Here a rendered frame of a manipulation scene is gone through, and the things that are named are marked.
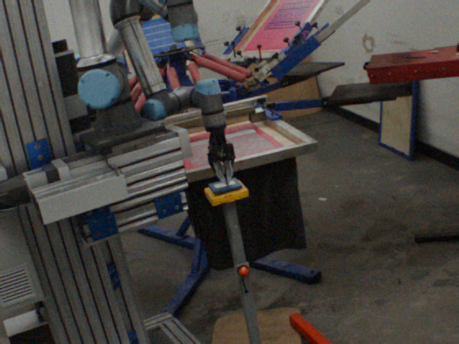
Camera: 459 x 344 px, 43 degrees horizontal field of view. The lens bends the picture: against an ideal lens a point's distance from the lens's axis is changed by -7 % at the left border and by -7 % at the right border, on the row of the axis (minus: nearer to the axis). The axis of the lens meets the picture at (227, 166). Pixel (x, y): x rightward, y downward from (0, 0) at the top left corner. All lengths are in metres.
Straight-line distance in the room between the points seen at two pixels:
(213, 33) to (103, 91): 5.38
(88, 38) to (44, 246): 0.74
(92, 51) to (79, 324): 0.99
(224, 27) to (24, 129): 5.26
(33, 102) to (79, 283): 0.64
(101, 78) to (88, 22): 0.16
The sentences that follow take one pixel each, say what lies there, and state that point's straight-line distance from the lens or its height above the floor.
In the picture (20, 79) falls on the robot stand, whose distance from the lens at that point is 2.00.
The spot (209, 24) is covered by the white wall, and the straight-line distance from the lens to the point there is 7.05.
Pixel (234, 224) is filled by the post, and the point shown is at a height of 0.83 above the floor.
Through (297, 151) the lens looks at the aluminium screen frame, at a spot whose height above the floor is 0.97.
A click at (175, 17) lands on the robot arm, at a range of 1.71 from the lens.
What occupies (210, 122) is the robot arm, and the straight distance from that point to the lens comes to 2.03.
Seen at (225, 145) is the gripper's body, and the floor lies 1.12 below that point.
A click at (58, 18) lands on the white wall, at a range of 6.92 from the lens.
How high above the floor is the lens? 1.63
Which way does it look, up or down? 16 degrees down
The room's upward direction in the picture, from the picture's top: 11 degrees counter-clockwise
